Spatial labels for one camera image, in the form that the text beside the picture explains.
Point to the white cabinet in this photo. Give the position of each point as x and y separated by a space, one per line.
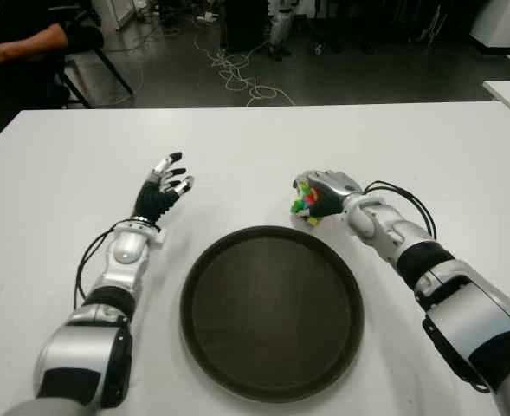
120 13

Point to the white machine housing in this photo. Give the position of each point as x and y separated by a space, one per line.
505 21

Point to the background humanoid robot legs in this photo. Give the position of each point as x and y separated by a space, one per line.
279 28

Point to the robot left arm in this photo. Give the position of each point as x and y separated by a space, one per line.
124 249

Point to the multicoloured Rubik's cube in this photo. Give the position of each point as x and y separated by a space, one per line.
300 203

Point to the black chair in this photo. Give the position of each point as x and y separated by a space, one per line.
114 71

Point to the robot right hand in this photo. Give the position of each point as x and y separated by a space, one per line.
334 188

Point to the bystander black-clothed body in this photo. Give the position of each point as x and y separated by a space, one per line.
12 17

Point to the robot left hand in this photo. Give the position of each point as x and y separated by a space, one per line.
152 201

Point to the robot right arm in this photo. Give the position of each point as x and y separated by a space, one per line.
475 316

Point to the dark brown round plate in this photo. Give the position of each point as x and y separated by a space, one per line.
272 316

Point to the grey metal stand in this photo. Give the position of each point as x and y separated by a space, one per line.
432 24

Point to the black cabinet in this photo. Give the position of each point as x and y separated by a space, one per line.
246 26

